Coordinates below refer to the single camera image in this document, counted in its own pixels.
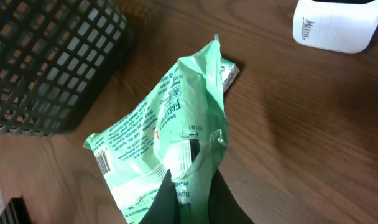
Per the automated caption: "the grey plastic shopping basket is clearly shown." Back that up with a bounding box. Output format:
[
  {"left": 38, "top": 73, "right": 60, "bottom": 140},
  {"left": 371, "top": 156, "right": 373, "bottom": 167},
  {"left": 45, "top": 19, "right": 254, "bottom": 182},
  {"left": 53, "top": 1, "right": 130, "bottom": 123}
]
[{"left": 0, "top": 0, "right": 134, "bottom": 137}]

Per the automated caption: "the teal tissue packet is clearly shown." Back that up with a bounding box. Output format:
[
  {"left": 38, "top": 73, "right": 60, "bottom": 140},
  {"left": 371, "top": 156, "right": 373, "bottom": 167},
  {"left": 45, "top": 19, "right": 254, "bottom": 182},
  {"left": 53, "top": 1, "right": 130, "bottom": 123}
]
[{"left": 221, "top": 61, "right": 240, "bottom": 93}]

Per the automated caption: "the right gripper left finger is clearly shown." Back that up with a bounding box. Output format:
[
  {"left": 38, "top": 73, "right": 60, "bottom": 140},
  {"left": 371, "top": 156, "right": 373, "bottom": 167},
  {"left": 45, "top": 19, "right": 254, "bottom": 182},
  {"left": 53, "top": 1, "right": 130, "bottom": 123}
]
[{"left": 139, "top": 169, "right": 180, "bottom": 224}]

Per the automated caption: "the light green pouch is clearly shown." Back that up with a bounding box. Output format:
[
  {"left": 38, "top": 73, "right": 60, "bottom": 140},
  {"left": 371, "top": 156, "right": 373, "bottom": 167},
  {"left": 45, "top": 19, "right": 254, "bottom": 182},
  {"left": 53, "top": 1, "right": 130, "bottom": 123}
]
[{"left": 84, "top": 39, "right": 228, "bottom": 223}]

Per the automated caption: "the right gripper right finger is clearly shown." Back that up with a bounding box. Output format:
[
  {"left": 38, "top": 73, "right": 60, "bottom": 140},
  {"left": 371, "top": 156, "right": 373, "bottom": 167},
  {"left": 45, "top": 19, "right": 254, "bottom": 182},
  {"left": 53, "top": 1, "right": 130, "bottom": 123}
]
[{"left": 208, "top": 170, "right": 254, "bottom": 224}]

